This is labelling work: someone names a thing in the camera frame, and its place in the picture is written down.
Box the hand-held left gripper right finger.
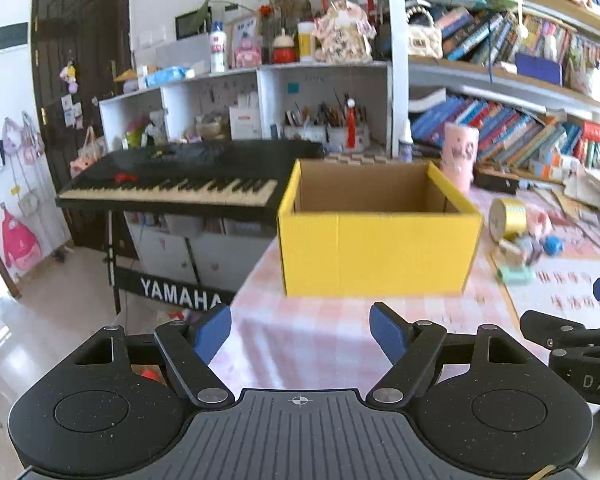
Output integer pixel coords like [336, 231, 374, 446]
[365, 302, 531, 408]

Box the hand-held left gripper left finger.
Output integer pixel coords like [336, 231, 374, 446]
[74, 304, 233, 408]

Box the green eraser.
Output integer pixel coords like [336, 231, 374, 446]
[496, 266, 534, 284]

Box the yellow cardboard box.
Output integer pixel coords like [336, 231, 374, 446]
[277, 159, 484, 297]

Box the grey toy truck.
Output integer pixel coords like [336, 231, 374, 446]
[499, 210, 553, 267]

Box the sheet with red characters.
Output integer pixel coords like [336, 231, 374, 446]
[490, 249, 600, 327]

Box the black keyboard stand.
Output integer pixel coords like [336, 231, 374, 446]
[102, 210, 237, 314]

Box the white low cabinet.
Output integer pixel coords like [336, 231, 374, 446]
[124, 211, 277, 295]

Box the gold tape roll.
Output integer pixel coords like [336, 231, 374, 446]
[488, 198, 529, 242]

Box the black case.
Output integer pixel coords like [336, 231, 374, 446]
[472, 165, 521, 196]

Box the black electronic keyboard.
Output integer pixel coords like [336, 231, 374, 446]
[55, 140, 327, 224]

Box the brown white chessboard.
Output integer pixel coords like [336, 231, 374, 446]
[324, 151, 407, 167]

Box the pink paper cup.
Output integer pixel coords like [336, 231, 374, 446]
[440, 122, 480, 194]

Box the row of books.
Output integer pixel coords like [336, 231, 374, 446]
[439, 6, 600, 78]
[410, 94, 600, 172]

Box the white pen holder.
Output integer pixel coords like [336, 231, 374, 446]
[326, 122, 371, 150]
[283, 122, 327, 141]

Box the brass bowl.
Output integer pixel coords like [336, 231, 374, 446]
[197, 119, 229, 141]

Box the red tassel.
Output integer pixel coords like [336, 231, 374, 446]
[345, 97, 359, 150]

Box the white box red label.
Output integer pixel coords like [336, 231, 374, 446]
[229, 104, 262, 141]

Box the pink backpack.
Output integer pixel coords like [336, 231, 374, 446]
[0, 204, 41, 270]

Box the pink plush bag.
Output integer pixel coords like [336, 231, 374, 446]
[69, 126, 106, 179]

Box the blue box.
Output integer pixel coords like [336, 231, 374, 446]
[514, 52, 564, 87]

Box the white bookshelf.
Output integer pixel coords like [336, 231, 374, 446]
[384, 0, 600, 183]

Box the white open shelf cabinet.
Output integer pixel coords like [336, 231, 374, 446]
[99, 62, 396, 162]

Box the blue wipes packet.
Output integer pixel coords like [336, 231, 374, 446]
[145, 66, 196, 89]

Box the pink gift box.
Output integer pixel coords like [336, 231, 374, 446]
[233, 35, 262, 69]

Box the white bottle red label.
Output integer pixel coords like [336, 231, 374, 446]
[210, 21, 229, 74]

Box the red white doll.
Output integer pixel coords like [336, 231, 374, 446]
[272, 29, 296, 65]

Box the white handbag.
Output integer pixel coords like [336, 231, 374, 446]
[407, 7, 444, 60]

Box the yellow white cup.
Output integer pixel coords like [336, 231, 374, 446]
[297, 21, 317, 62]

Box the floral paper dress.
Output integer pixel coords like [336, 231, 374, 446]
[312, 2, 377, 65]

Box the dark wooden door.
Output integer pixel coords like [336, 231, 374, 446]
[30, 0, 132, 257]

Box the black picture frame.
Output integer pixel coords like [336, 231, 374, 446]
[175, 9, 212, 41]

